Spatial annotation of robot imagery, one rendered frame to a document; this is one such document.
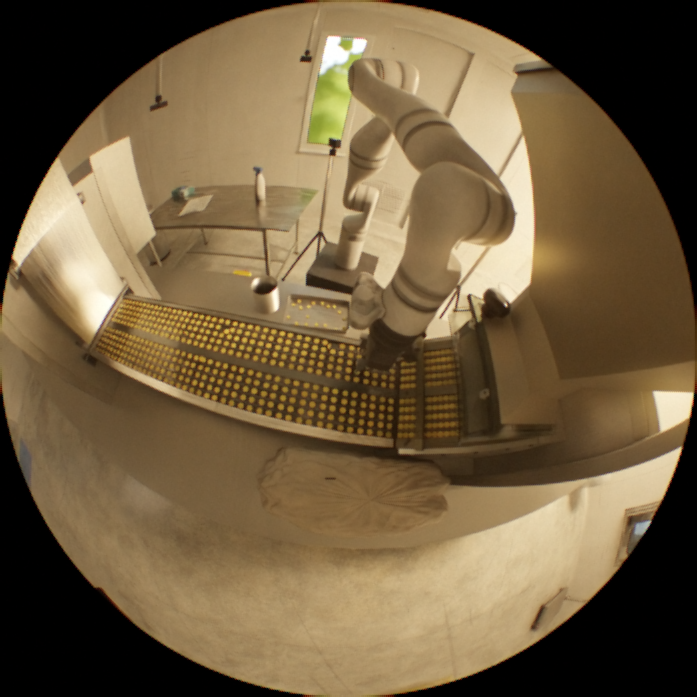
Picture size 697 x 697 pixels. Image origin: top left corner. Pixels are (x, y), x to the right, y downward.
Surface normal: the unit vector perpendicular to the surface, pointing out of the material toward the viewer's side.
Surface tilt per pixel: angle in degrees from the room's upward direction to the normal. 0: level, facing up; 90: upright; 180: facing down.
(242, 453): 0
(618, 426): 90
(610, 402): 90
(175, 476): 0
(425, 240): 105
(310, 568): 0
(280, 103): 90
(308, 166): 90
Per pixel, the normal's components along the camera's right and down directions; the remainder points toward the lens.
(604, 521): -0.97, -0.21
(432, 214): -0.86, 0.47
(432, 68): -0.13, 0.86
